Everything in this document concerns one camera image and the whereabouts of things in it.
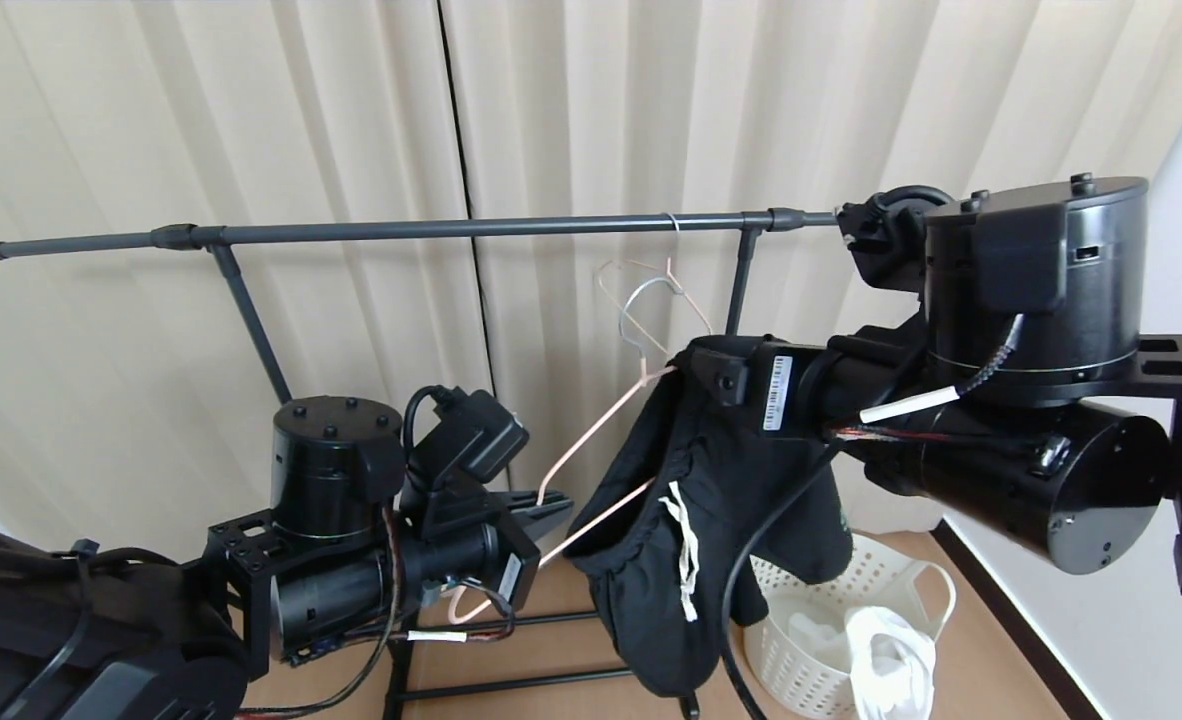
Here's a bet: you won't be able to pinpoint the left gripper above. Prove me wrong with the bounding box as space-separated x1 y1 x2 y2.
403 503 544 613

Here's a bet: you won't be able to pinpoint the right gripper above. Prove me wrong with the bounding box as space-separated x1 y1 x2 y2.
689 313 933 438

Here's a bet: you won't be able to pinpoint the pink clothes hanger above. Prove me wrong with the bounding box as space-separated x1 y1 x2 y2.
594 212 714 356
446 275 687 627

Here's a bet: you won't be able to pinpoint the black shorts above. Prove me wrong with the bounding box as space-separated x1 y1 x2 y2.
563 340 852 698

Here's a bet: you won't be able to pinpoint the white laundry basket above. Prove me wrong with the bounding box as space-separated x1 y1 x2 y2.
744 533 959 720

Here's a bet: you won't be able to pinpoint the black clothes rack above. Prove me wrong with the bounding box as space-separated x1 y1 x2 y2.
0 207 842 720

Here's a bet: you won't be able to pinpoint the white garment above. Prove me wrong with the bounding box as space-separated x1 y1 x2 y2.
786 605 939 720

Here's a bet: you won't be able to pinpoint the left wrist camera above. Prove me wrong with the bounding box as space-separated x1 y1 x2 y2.
401 385 533 506

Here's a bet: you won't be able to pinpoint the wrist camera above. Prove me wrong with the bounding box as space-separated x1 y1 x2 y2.
401 385 533 506
836 185 953 297

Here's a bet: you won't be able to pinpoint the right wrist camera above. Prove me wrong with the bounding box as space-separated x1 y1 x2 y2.
836 185 953 297

